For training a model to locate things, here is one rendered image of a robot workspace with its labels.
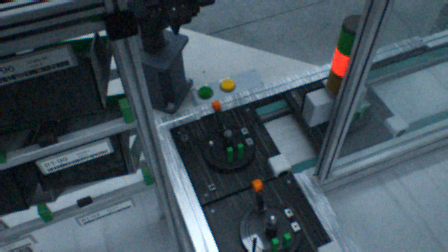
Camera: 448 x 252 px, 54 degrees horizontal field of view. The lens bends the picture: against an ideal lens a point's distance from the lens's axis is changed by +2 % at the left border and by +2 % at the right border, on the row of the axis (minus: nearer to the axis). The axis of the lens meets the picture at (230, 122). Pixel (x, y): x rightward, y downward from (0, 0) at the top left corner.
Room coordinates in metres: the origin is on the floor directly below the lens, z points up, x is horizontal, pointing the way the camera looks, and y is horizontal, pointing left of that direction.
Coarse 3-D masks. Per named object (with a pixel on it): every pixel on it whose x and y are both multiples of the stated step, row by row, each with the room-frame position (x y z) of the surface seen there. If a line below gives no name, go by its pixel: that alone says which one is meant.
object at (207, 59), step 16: (192, 32) 1.19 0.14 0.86; (192, 48) 1.11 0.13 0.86; (208, 48) 1.11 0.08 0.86; (224, 48) 1.11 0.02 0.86; (240, 48) 1.11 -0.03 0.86; (112, 64) 1.03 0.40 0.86; (192, 64) 1.03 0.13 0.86; (208, 64) 1.03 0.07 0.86; (224, 64) 1.03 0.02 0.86; (240, 64) 1.03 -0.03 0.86; (256, 64) 1.03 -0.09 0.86; (272, 64) 1.03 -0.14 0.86; (288, 64) 1.03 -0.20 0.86; (304, 64) 1.03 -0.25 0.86; (112, 80) 0.96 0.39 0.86; (192, 80) 0.96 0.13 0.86; (208, 80) 0.96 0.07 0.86; (272, 80) 0.96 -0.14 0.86; (160, 112) 0.83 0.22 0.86; (176, 112) 0.82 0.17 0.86
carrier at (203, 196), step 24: (240, 120) 0.71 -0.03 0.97; (192, 144) 0.63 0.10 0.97; (216, 144) 0.62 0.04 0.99; (240, 144) 0.58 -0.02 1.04; (264, 144) 0.63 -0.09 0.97; (192, 168) 0.56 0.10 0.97; (216, 168) 0.55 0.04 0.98; (240, 168) 0.55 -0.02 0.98; (264, 168) 0.56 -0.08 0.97; (288, 168) 0.55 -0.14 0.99; (216, 192) 0.49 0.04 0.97
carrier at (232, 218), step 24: (240, 192) 0.49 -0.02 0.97; (288, 192) 0.49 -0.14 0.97; (216, 216) 0.43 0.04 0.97; (240, 216) 0.43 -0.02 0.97; (264, 216) 0.42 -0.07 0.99; (288, 216) 0.41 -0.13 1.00; (312, 216) 0.43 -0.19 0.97; (216, 240) 0.37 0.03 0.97; (240, 240) 0.37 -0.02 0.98; (264, 240) 0.36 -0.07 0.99; (288, 240) 0.35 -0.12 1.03; (312, 240) 0.37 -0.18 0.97
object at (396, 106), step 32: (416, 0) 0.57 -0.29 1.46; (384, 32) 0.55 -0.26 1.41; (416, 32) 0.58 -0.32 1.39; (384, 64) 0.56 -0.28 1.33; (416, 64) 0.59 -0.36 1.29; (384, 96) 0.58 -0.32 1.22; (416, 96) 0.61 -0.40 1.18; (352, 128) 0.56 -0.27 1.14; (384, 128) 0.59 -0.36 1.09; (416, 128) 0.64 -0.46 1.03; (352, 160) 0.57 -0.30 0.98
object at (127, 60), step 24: (24, 0) 0.32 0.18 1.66; (48, 0) 0.32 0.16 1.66; (72, 0) 0.32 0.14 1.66; (96, 0) 0.32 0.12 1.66; (120, 0) 0.33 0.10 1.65; (0, 24) 0.29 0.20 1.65; (24, 24) 0.30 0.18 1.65; (48, 24) 0.31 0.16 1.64; (120, 48) 0.33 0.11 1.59; (120, 72) 0.48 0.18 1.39; (144, 96) 0.33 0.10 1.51; (144, 120) 0.33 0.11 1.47; (144, 144) 0.49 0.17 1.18; (168, 192) 0.33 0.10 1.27; (168, 216) 0.33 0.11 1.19
